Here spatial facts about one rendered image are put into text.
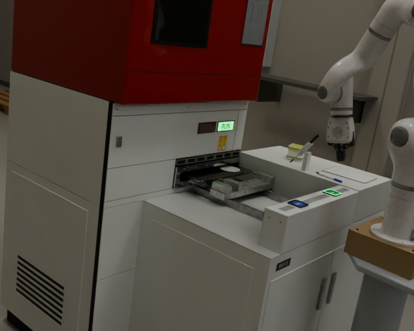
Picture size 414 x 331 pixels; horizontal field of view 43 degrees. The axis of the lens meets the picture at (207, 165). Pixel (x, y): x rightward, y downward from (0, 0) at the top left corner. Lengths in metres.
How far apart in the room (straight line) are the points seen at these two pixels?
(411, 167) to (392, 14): 0.51
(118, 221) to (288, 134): 3.39
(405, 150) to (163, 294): 1.07
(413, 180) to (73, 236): 1.29
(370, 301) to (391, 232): 0.26
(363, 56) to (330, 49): 3.05
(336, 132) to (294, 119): 3.16
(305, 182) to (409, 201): 0.62
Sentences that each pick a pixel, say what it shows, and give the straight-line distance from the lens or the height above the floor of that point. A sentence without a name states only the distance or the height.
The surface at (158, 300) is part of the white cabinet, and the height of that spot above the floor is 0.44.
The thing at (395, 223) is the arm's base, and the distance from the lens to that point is 1.91.
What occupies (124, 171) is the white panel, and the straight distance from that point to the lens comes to 2.02.
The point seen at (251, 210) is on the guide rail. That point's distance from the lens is 2.13.
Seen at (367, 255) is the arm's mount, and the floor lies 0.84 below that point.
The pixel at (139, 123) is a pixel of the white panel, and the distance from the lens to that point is 2.01.
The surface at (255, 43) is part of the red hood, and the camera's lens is 2.38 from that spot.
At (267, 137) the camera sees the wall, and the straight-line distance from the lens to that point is 5.42.
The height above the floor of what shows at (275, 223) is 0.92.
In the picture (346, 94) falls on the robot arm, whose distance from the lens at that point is 2.05.
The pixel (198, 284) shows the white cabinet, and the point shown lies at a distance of 2.02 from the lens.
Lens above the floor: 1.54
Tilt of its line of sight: 15 degrees down
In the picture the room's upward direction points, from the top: 8 degrees clockwise
